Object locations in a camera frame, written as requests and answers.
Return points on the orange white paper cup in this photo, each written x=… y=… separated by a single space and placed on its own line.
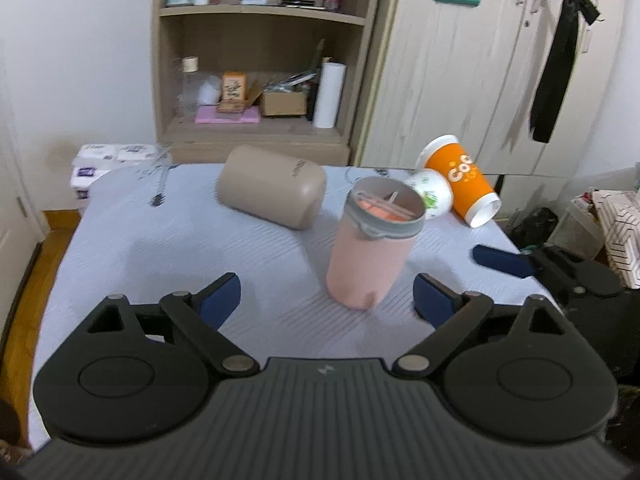
x=475 y=200

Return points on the light wood wardrobe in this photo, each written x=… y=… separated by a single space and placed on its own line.
x=473 y=71

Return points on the wooden shelf unit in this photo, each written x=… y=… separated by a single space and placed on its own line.
x=267 y=40

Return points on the clear bottle beige cap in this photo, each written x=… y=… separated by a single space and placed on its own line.
x=189 y=84

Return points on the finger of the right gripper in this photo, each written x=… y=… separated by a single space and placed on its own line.
x=565 y=275

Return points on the orange decorated box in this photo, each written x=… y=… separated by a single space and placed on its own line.
x=233 y=92

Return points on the striped fabric box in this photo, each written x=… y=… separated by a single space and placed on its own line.
x=619 y=216

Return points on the black ribbon bow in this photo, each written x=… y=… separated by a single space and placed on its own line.
x=558 y=69

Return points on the white patterned table cloth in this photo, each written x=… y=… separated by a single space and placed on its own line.
x=147 y=233

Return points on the taupe plastic container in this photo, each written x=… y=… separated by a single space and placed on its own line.
x=276 y=187

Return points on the toilet paper pack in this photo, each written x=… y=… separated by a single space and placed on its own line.
x=94 y=161

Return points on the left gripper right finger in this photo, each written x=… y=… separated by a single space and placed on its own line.
x=455 y=318

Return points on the pink cup grey rim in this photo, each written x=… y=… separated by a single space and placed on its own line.
x=381 y=220

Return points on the white paper towel roll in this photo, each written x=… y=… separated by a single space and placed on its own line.
x=329 y=95

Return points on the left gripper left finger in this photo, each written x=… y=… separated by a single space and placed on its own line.
x=197 y=318

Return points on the white door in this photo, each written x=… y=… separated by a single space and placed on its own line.
x=22 y=227

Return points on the pink book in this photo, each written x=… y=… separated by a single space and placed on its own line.
x=210 y=115

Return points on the white floral paper cup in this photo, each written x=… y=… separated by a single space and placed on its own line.
x=434 y=190

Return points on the small cardboard box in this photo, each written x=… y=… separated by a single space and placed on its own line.
x=283 y=104

